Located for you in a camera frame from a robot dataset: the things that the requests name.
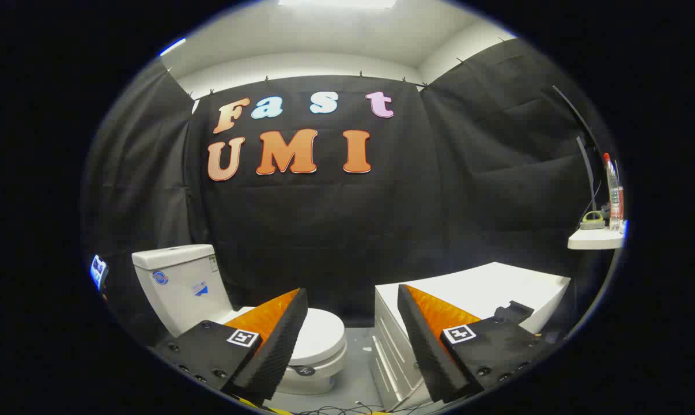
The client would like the blue lit screen device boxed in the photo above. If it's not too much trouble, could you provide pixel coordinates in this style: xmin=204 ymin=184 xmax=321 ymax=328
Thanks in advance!
xmin=90 ymin=255 xmax=109 ymax=291

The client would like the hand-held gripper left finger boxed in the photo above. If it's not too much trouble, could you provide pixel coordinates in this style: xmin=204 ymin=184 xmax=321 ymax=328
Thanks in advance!
xmin=152 ymin=287 xmax=309 ymax=407

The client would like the white toilet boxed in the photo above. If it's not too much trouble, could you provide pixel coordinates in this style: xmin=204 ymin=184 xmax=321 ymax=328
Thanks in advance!
xmin=131 ymin=244 xmax=348 ymax=397

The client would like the white cabinet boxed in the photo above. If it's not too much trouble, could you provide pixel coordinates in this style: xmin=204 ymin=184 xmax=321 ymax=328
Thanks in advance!
xmin=372 ymin=262 xmax=572 ymax=411

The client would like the short grey curved pole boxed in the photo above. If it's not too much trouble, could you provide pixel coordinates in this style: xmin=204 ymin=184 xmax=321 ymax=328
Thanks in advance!
xmin=576 ymin=137 xmax=597 ymax=213

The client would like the clear bottle with red cap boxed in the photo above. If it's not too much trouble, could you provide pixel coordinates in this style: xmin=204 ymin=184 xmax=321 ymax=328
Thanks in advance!
xmin=603 ymin=153 xmax=624 ymax=232

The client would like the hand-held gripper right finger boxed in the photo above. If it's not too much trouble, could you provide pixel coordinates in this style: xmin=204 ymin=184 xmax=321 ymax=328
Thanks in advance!
xmin=396 ymin=284 xmax=558 ymax=404

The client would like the black backdrop cloth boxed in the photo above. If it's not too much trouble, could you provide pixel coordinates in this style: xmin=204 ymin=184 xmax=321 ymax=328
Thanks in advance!
xmin=82 ymin=37 xmax=619 ymax=346

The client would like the white toilet lid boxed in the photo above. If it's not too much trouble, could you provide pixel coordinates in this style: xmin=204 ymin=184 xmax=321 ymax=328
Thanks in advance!
xmin=224 ymin=307 xmax=347 ymax=367

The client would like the black floor cable bundle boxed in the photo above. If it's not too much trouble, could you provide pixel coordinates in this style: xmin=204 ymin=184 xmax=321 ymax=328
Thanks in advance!
xmin=299 ymin=401 xmax=423 ymax=415

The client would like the white wall shelf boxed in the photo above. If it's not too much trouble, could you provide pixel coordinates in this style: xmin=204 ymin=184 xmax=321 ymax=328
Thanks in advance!
xmin=568 ymin=228 xmax=625 ymax=250

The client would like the long black curved pole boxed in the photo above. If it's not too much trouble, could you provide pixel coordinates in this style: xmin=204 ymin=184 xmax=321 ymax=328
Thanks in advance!
xmin=552 ymin=85 xmax=605 ymax=168

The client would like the wide ceiling light panel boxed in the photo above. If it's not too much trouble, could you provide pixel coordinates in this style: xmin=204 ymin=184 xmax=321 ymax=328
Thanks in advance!
xmin=278 ymin=0 xmax=397 ymax=9

